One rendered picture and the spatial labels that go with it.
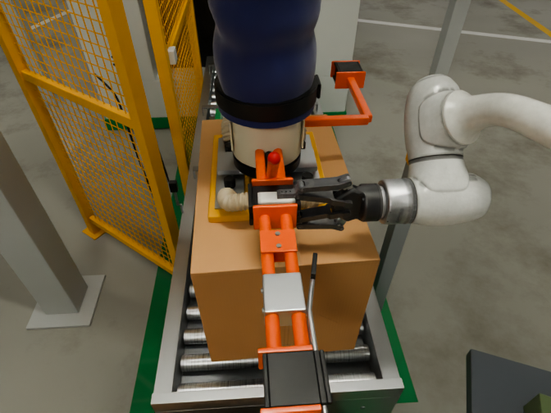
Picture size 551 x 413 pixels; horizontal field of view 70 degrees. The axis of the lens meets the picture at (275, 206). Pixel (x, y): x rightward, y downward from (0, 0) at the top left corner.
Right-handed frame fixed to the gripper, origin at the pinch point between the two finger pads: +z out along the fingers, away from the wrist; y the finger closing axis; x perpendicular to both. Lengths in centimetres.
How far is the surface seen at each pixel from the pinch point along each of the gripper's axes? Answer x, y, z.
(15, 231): 55, 60, 98
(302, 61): 18.2, -20.6, -6.4
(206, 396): -12, 60, 20
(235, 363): 0, 66, 12
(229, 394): -12, 60, 13
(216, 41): 23.4, -22.9, 10.0
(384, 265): 43, 77, -48
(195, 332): 11, 66, 25
